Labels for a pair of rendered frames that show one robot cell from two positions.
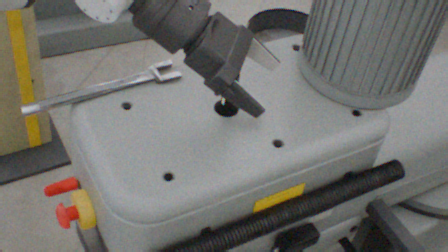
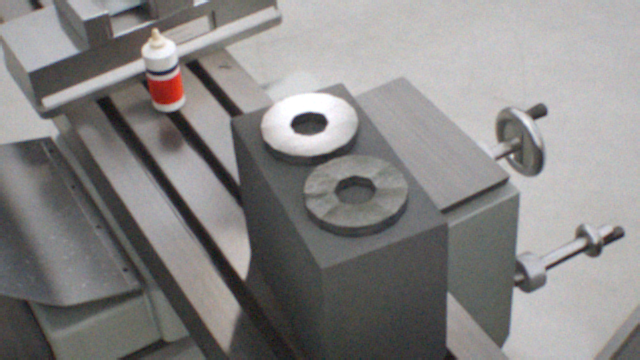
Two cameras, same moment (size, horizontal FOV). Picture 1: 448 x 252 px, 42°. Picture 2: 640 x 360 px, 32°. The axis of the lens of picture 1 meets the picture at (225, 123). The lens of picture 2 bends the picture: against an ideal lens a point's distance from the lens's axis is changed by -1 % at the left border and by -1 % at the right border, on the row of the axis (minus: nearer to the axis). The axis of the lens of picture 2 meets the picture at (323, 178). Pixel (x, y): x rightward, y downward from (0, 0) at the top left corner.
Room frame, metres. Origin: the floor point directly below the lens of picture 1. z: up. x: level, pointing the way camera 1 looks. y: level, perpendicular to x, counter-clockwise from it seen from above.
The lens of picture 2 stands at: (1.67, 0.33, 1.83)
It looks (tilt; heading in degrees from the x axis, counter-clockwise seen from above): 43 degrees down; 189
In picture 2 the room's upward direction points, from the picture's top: 5 degrees counter-clockwise
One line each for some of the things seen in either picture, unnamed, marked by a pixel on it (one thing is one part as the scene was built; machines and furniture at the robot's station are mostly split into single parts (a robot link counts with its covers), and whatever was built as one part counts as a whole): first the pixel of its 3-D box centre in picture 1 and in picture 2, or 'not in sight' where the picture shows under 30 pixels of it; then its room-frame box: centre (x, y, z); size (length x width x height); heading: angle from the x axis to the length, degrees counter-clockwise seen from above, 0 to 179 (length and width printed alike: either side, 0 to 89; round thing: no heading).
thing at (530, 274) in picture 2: not in sight; (568, 251); (0.45, 0.52, 0.54); 0.22 x 0.06 x 0.06; 125
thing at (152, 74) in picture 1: (102, 88); not in sight; (0.63, 0.19, 1.89); 0.24 x 0.04 x 0.01; 127
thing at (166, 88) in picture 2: not in sight; (162, 66); (0.61, -0.02, 1.01); 0.04 x 0.04 x 0.11
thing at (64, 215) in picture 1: (68, 214); not in sight; (0.49, 0.21, 1.76); 0.04 x 0.03 x 0.04; 35
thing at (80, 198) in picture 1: (83, 209); not in sight; (0.51, 0.19, 1.76); 0.06 x 0.02 x 0.06; 35
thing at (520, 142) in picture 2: not in sight; (501, 150); (0.35, 0.41, 0.66); 0.16 x 0.12 x 0.12; 125
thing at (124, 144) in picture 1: (228, 140); not in sight; (0.65, -0.01, 1.81); 0.47 x 0.26 x 0.16; 125
